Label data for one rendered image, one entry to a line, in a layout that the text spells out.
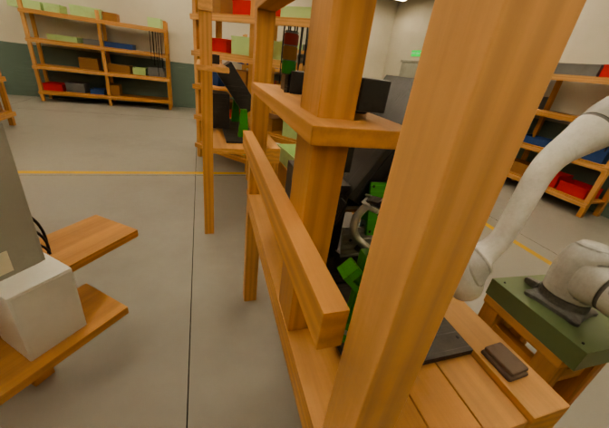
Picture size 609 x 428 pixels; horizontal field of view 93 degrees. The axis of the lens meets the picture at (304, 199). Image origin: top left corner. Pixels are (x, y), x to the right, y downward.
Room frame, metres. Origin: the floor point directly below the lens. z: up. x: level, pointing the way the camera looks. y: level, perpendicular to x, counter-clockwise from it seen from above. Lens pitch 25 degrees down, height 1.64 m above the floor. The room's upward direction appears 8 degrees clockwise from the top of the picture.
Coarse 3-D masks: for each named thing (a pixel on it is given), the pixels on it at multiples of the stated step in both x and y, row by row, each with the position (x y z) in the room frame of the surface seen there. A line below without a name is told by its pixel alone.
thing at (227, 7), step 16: (192, 0) 4.69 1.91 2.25; (224, 0) 4.55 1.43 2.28; (240, 0) 4.36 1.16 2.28; (192, 16) 4.63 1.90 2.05; (224, 16) 4.35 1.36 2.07; (240, 16) 4.21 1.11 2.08; (288, 16) 4.00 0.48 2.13; (304, 16) 3.89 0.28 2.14; (224, 48) 4.44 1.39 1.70; (240, 48) 4.30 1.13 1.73; (304, 48) 3.75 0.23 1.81; (272, 64) 3.96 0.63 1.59; (304, 64) 3.73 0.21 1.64; (272, 80) 4.57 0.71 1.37; (272, 128) 4.06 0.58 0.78; (288, 128) 3.88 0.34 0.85; (240, 160) 4.18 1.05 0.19
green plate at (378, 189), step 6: (372, 186) 1.02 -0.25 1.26; (378, 186) 1.03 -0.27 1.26; (384, 186) 1.04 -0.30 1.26; (372, 192) 1.01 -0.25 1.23; (378, 192) 1.02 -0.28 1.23; (366, 216) 1.00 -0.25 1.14; (372, 216) 1.00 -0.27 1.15; (366, 222) 0.99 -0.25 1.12; (372, 222) 0.99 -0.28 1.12; (366, 228) 0.98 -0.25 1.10; (372, 228) 0.99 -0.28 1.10; (366, 234) 0.97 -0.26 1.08; (372, 234) 0.98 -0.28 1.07
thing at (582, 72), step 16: (560, 64) 5.47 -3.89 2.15; (576, 64) 5.26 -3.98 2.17; (592, 64) 5.08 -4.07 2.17; (608, 64) 4.87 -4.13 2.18; (560, 80) 5.32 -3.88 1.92; (576, 80) 5.10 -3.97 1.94; (592, 80) 4.91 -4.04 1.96; (608, 80) 4.73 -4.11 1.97; (544, 112) 5.33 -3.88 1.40; (560, 112) 5.43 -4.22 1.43; (528, 144) 5.39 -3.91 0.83; (544, 144) 5.21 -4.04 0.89; (576, 160) 4.60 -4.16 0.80; (592, 160) 4.48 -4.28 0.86; (608, 160) 4.30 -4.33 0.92; (512, 176) 5.37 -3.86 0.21; (560, 176) 4.79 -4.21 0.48; (560, 192) 4.63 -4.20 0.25; (576, 192) 4.47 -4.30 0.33; (592, 192) 4.27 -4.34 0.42; (608, 192) 4.43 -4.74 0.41
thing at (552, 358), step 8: (488, 296) 0.99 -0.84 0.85; (488, 304) 0.97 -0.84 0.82; (496, 304) 0.95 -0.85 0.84; (504, 312) 0.91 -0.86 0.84; (512, 320) 0.87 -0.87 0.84; (520, 328) 0.84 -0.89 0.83; (528, 336) 0.80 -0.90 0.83; (536, 344) 0.77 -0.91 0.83; (544, 352) 0.75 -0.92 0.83; (552, 360) 0.72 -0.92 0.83; (560, 360) 0.70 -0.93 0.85
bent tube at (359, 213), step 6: (360, 210) 0.95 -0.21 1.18; (366, 210) 0.96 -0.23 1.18; (354, 216) 0.94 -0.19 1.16; (360, 216) 0.94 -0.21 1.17; (354, 222) 0.93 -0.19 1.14; (354, 228) 0.92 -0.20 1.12; (354, 234) 0.92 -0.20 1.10; (354, 240) 0.92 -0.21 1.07; (360, 240) 0.92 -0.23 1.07; (360, 246) 0.92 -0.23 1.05; (366, 246) 0.93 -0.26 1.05
